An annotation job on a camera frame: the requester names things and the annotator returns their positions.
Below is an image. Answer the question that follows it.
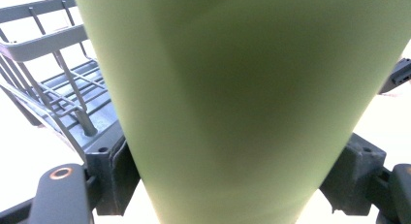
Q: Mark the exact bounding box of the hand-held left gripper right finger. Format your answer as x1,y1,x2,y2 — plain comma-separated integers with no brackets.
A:
319,132,388,217

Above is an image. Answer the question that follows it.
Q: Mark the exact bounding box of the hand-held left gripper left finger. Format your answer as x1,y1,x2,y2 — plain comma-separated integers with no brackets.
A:
85,135,142,216

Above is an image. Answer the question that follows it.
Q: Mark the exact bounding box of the green bottle with white cap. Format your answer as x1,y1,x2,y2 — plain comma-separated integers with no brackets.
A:
73,0,411,224

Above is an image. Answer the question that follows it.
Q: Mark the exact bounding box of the dark grey wire rack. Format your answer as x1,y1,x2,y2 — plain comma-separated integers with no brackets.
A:
0,0,128,174

